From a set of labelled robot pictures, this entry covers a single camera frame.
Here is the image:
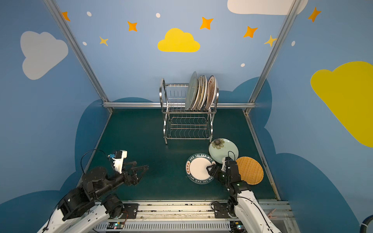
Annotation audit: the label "white plate green lettered rim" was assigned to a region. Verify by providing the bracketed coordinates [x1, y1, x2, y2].
[186, 153, 216, 184]

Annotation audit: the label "pale green sunflower plate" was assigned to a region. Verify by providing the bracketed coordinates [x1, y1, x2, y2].
[208, 138, 239, 164]

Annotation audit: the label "stainless steel dish rack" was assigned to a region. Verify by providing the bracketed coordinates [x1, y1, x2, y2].
[159, 79, 219, 144]

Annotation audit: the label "plain grey-green plate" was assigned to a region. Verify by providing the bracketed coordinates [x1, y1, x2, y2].
[185, 72, 198, 111]

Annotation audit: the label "white plate gold ring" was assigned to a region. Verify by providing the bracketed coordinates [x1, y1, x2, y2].
[200, 75, 208, 110]

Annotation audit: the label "white plate floral sprigs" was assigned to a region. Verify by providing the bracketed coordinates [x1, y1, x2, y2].
[195, 76, 205, 110]

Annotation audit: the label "white plate orange sunburst edge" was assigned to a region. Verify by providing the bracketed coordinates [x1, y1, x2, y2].
[191, 79, 200, 110]

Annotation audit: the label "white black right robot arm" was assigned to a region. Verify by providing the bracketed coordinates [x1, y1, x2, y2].
[206, 157, 281, 233]

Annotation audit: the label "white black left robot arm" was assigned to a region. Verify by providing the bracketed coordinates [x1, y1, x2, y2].
[39, 161, 149, 233]

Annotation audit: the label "orange woven round plate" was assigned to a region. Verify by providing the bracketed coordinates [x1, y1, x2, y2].
[236, 156, 264, 185]

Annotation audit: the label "left green circuit board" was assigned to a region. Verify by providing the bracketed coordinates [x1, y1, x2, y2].
[106, 222, 125, 230]

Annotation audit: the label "green circuit board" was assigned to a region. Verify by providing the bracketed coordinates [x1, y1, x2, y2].
[230, 221, 245, 233]
[106, 222, 125, 230]

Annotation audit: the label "right green circuit board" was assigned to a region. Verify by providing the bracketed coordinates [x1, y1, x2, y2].
[230, 221, 245, 233]

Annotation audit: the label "pink clothes peg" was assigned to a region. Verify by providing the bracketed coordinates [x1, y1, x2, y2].
[267, 208, 277, 219]

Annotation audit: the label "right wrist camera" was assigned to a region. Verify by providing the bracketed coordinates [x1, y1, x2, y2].
[221, 157, 229, 172]

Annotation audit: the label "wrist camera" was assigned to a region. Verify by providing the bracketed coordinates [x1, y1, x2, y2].
[108, 150, 127, 174]
[221, 157, 229, 172]

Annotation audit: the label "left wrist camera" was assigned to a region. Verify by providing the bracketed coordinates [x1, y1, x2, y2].
[108, 150, 127, 174]

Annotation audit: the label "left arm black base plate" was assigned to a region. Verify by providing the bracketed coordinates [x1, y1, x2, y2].
[118, 203, 139, 219]

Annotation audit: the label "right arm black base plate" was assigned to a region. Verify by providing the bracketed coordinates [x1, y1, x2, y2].
[211, 202, 233, 219]

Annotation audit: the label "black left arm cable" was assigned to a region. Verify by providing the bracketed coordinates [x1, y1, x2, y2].
[80, 149, 110, 175]

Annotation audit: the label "aluminium frame back rail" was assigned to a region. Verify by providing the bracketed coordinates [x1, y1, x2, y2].
[103, 102, 255, 109]

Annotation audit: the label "aluminium frame left post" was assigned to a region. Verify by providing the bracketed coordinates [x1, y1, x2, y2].
[43, 0, 109, 102]

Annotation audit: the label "aluminium frame post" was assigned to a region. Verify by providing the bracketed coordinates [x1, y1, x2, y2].
[248, 0, 302, 106]
[43, 0, 109, 102]

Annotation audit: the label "aluminium frame right post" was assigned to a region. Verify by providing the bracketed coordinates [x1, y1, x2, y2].
[248, 0, 302, 106]

